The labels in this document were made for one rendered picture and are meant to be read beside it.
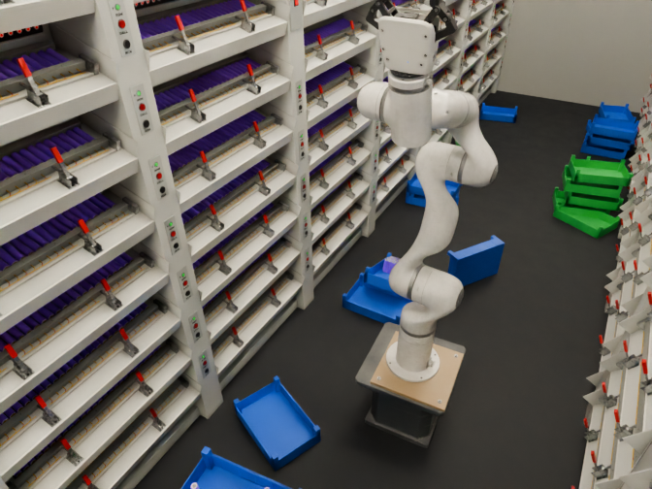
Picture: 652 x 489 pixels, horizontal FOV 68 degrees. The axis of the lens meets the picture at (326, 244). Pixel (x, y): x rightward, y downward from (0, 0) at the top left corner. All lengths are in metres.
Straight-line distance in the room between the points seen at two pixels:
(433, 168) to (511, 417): 1.11
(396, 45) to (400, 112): 0.13
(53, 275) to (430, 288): 1.01
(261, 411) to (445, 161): 1.21
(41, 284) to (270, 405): 1.08
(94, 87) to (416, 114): 0.72
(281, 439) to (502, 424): 0.84
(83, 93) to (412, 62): 0.71
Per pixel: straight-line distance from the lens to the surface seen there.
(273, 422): 2.02
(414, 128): 1.01
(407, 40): 0.93
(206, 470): 1.49
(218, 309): 1.92
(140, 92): 1.31
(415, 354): 1.71
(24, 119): 1.17
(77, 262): 1.34
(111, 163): 1.33
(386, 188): 2.99
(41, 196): 1.25
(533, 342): 2.43
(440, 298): 1.50
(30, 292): 1.30
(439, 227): 1.45
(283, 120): 1.90
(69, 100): 1.21
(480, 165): 1.37
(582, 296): 2.77
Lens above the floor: 1.67
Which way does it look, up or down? 36 degrees down
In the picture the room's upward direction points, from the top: 1 degrees counter-clockwise
